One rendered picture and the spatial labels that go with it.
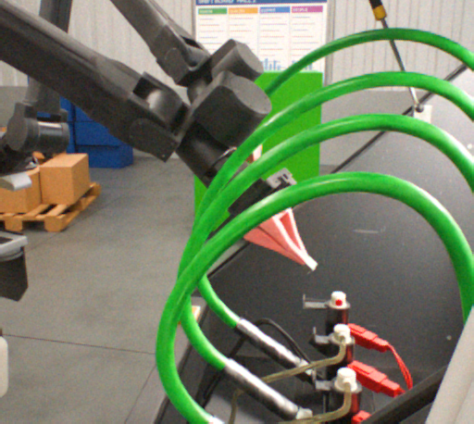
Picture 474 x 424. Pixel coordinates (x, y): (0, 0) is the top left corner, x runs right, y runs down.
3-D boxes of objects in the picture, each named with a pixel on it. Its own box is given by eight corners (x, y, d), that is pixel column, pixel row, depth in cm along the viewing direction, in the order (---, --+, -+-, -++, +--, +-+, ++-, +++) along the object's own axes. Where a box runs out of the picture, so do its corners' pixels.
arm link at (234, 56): (196, 68, 89) (161, 57, 83) (242, 22, 84) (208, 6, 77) (226, 124, 85) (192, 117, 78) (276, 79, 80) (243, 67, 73)
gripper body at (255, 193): (279, 190, 57) (234, 141, 57) (221, 244, 61) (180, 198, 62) (296, 178, 62) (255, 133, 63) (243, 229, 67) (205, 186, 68)
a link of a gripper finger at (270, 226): (312, 260, 57) (255, 197, 58) (269, 295, 60) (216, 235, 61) (327, 241, 63) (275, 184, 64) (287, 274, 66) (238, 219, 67)
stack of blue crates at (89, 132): (32, 166, 695) (23, 73, 665) (53, 159, 741) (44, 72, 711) (119, 169, 668) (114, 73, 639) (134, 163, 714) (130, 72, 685)
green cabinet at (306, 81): (310, 212, 484) (315, 69, 453) (316, 243, 400) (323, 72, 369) (209, 209, 491) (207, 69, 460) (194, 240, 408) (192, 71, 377)
